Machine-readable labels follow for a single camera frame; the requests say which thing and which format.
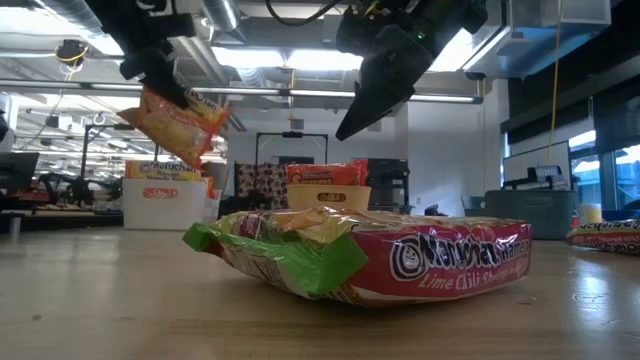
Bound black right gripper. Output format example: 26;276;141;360
334;0;489;143

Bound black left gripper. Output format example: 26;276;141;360
84;0;197;110

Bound red Maruchan ramen pack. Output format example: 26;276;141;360
284;158;370;188

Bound ceiling light panel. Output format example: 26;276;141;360
209;44;366;72

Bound black cabinet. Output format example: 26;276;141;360
367;158;412;215

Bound background robot arms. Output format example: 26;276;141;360
38;171;125;209

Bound white plastic bin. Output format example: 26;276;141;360
122;177;211;232

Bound orange plastic bin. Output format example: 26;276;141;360
286;183;374;212

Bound patterned chair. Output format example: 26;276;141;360
233;162;290;210

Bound white board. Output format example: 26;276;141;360
502;140;572;192

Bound black monitor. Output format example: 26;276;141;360
0;151;41;194

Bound grey desk device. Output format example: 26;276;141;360
501;164;570;192

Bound blue-grey plastic bin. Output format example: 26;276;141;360
460;188;579;241

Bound yellow container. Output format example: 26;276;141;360
578;202;605;226

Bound black yellow ceiling cord reel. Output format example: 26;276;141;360
54;38;90;67

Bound small silver ceiling duct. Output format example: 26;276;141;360
202;0;241;32

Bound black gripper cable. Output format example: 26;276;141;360
263;0;347;28

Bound large silver ceiling duct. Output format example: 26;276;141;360
39;0;201;86

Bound yellow hanging cable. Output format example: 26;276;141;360
545;0;564;166

